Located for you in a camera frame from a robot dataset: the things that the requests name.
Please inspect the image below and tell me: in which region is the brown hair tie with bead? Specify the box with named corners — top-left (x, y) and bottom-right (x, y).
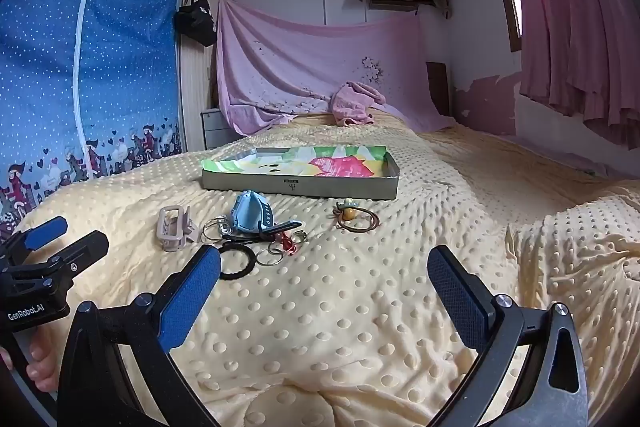
top-left (333, 202), bottom-right (381, 231)

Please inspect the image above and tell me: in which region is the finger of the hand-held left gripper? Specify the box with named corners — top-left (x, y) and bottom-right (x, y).
top-left (0, 215), bottom-right (69, 259)
top-left (0, 230), bottom-right (110, 290)

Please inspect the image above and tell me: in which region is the brown wooden board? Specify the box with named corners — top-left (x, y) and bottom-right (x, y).
top-left (425, 62), bottom-right (451, 116)

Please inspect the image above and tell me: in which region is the black hair tie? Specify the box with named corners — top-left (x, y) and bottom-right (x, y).
top-left (218, 243), bottom-right (258, 281)

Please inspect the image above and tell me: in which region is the silver square buckle holder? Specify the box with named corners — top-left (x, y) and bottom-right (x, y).
top-left (158, 205), bottom-right (194, 253)

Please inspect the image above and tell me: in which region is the black bag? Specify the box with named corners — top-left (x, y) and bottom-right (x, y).
top-left (173, 0), bottom-right (219, 48)

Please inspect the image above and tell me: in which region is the grey drawer cabinet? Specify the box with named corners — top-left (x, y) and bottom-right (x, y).
top-left (201, 108), bottom-right (242, 151)

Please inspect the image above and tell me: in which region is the pink hanging sheet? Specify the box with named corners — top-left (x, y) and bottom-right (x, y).
top-left (216, 0), bottom-right (457, 138)

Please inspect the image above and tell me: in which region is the blue dotted fabric wardrobe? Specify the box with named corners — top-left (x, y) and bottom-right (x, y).
top-left (0, 0), bottom-right (183, 230)

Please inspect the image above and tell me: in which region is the coloured painted paper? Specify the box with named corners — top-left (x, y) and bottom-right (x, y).
top-left (202, 145), bottom-right (389, 180)

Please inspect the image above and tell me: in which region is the pink towel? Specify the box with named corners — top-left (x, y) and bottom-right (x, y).
top-left (331, 81), bottom-right (387, 128)

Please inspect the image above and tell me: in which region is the person's left hand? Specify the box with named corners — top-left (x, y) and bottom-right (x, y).
top-left (19, 323), bottom-right (65, 394)

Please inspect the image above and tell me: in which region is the pink curtain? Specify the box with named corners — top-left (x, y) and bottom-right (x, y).
top-left (487, 0), bottom-right (640, 151)

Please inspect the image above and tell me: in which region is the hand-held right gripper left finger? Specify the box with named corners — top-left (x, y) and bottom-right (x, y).
top-left (57, 245), bottom-right (222, 427)

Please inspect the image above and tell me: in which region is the yellow dotted blanket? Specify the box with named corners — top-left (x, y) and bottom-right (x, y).
top-left (15, 111), bottom-right (640, 427)

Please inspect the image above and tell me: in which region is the large silver ring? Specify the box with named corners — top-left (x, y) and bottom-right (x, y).
top-left (202, 217), bottom-right (233, 244)

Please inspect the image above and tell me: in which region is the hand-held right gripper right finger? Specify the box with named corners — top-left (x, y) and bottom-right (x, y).
top-left (426, 245), bottom-right (591, 427)

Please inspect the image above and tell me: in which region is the beige wooden wardrobe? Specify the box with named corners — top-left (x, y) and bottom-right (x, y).
top-left (179, 0), bottom-right (222, 152)

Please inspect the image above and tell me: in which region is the grey cardboard tray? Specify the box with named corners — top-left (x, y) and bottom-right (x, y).
top-left (201, 145), bottom-right (401, 200)

